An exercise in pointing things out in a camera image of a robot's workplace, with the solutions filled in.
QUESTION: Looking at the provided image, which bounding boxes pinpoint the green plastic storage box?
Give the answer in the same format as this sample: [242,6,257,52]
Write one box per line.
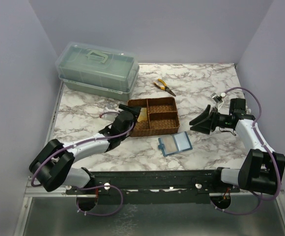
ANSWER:
[56,42,140,101]

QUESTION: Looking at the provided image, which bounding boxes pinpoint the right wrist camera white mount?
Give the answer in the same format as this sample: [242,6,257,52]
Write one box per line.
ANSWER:
[211,92,226,111]

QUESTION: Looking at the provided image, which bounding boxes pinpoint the brown woven divided basket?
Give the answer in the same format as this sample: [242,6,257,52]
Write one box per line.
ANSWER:
[127,97,180,137]

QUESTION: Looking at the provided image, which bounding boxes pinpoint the yellow handled pliers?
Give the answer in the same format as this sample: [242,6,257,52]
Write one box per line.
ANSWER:
[153,79,176,97]

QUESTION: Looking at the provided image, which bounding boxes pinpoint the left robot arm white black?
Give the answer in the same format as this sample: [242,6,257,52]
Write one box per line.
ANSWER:
[28,104,141,192]

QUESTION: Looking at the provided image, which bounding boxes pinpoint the blue leather card holder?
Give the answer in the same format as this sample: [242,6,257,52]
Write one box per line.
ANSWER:
[158,131,193,156]

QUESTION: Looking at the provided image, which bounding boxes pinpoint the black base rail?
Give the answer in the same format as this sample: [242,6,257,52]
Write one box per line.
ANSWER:
[66,170,240,205]

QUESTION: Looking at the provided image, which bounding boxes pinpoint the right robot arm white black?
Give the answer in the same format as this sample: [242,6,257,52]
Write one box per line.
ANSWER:
[189,98,285,195]

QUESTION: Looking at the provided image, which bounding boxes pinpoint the gold credit card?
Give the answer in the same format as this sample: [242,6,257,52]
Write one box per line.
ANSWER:
[137,108,147,122]
[162,136,177,155]

